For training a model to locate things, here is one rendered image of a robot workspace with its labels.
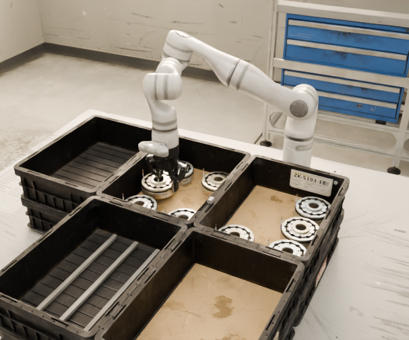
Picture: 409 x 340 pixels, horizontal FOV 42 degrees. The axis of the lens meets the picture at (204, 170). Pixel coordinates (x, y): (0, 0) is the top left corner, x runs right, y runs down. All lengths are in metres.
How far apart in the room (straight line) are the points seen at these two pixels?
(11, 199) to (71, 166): 0.26
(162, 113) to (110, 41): 3.55
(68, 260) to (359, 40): 2.23
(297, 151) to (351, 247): 0.34
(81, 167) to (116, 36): 3.19
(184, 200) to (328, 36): 1.85
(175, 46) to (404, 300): 0.98
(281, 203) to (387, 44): 1.75
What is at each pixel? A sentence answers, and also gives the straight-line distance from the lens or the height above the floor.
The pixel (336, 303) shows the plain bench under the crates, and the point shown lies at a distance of 1.49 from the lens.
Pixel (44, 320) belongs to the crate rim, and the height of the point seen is 0.93.
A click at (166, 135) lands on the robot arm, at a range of 1.45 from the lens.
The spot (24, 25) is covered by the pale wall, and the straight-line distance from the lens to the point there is 5.21.
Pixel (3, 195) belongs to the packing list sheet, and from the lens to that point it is 1.96.
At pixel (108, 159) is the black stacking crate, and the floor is 0.83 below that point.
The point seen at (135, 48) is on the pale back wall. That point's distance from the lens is 4.83.
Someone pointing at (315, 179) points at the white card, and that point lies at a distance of 1.58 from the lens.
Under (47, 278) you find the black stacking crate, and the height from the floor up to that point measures 0.83.
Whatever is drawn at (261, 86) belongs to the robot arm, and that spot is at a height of 1.11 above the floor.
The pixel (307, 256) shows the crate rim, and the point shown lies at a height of 0.93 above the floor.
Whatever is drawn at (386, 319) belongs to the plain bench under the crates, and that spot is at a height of 0.70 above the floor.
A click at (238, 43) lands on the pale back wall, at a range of 4.36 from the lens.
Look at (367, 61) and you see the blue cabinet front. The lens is 3.21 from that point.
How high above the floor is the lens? 1.75
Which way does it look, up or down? 32 degrees down
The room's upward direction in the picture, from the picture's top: straight up
